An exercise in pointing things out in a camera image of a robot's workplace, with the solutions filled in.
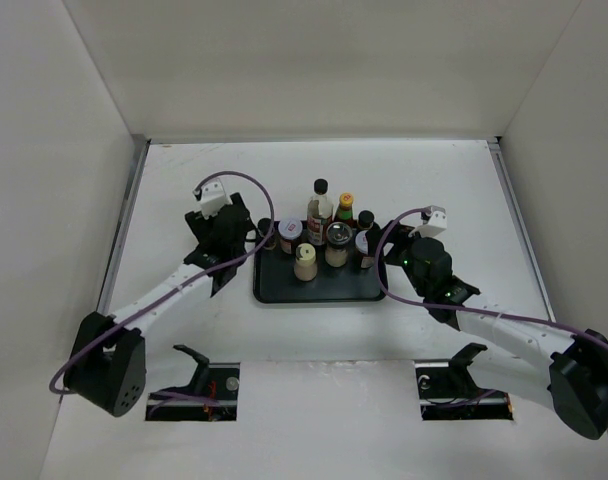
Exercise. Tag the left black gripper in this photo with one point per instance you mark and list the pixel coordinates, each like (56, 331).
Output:
(201, 225)

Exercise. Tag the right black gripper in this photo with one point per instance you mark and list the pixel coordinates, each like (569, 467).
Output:
(398, 235)

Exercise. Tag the small dark pepper bottle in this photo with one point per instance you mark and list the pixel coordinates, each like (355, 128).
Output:
(266, 233)

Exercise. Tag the red-label lid spice jar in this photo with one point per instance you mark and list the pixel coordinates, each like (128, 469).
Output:
(363, 258)

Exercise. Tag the small black-cap spice bottle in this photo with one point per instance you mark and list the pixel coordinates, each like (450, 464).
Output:
(365, 220)

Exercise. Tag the red-label lid brown jar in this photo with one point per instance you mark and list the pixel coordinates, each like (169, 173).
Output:
(289, 232)

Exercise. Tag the silver-lid white powder jar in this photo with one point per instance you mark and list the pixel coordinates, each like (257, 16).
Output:
(338, 238)

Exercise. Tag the yellow-cap red sauce bottle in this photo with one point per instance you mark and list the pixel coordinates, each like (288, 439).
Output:
(344, 212)

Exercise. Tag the yellow-cap white powder jar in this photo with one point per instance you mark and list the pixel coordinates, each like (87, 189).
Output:
(305, 267)

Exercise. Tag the tall black-cap sauce bottle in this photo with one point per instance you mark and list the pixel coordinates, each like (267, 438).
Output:
(319, 213)

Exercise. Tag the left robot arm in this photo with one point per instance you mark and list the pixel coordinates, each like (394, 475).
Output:
(107, 366)

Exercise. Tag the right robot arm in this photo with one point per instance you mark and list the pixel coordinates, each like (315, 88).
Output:
(554, 365)

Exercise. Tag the black plastic tray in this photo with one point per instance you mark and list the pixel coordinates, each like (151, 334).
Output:
(274, 281)

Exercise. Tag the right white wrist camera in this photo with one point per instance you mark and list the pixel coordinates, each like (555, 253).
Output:
(434, 222)

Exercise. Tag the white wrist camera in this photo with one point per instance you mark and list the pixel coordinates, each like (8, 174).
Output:
(211, 197)
(434, 222)

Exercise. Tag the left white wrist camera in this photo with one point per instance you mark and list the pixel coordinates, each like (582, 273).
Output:
(211, 197)

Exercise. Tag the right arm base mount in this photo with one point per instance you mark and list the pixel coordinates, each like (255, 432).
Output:
(447, 392)

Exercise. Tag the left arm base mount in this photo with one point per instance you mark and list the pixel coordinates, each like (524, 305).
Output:
(210, 395)

